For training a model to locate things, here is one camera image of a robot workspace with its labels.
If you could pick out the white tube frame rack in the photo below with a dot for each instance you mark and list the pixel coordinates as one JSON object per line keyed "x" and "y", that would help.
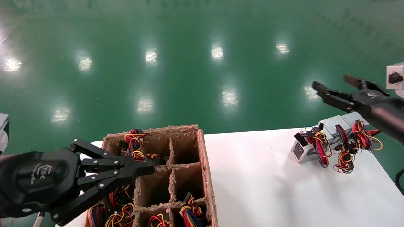
{"x": 38, "y": 219}

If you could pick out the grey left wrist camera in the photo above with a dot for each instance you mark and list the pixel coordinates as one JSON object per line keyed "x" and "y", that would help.
{"x": 3, "y": 132}

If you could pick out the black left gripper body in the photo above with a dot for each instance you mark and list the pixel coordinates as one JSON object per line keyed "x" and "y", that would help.
{"x": 34, "y": 179}

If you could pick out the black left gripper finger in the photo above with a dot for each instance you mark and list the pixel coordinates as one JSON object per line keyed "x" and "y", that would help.
{"x": 139, "y": 167}
{"x": 94, "y": 192}

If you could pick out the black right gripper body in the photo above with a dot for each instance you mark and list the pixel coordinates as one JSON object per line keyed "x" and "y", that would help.
{"x": 385, "y": 113}

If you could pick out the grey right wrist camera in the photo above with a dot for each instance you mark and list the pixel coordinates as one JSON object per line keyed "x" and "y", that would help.
{"x": 396, "y": 77}

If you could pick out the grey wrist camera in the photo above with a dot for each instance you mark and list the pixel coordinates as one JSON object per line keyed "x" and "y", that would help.
{"x": 3, "y": 132}
{"x": 396, "y": 77}

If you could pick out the divided brown cardboard box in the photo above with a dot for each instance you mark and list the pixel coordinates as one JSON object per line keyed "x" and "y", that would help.
{"x": 208, "y": 176}

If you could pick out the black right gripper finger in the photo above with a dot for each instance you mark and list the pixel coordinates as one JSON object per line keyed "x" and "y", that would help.
{"x": 366, "y": 85}
{"x": 337, "y": 99}

